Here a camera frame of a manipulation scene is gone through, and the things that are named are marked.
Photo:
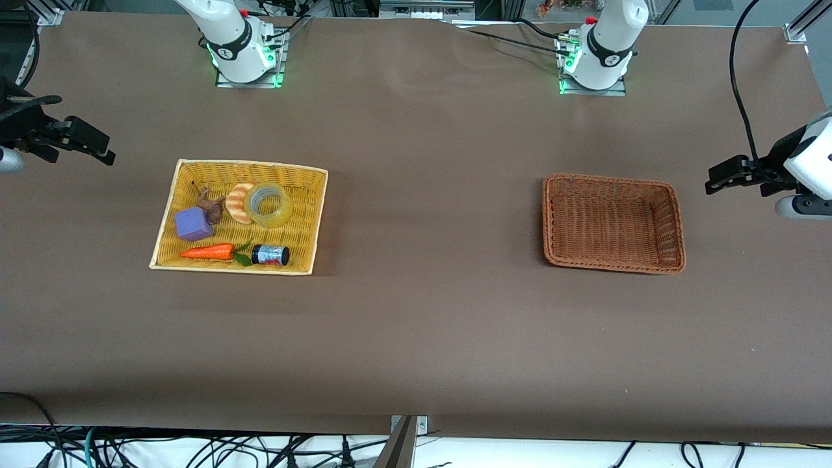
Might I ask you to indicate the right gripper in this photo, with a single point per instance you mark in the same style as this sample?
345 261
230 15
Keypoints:
19 125

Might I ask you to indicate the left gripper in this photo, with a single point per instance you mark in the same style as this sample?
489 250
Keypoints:
776 163

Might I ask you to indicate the clear tape roll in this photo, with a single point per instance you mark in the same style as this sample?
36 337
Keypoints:
285 209

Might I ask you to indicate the purple cube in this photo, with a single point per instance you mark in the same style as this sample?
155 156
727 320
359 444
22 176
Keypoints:
193 224

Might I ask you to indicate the brown lion figurine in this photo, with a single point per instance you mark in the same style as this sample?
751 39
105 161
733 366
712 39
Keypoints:
211 207

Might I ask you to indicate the brown wicker basket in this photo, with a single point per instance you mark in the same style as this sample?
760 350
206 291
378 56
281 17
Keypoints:
611 224

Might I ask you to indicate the toy croissant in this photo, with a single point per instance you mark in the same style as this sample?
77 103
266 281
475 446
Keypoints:
235 205

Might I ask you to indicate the orange toy carrot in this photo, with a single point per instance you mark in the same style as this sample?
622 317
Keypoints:
208 251

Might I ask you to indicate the small can with black lid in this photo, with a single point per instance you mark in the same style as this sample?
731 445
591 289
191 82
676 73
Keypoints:
270 255

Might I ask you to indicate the yellow wicker basket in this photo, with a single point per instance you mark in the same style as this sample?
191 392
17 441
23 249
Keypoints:
299 195

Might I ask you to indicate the grey equipment box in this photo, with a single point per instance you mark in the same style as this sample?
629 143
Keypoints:
422 10

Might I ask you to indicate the grey metal bar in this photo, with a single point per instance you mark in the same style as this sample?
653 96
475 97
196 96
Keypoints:
398 448

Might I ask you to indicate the aluminium frame profile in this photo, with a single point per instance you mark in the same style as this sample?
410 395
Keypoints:
796 31
49 16

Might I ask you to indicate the silver metal bracket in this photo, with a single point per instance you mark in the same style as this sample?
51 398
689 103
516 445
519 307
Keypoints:
422 426

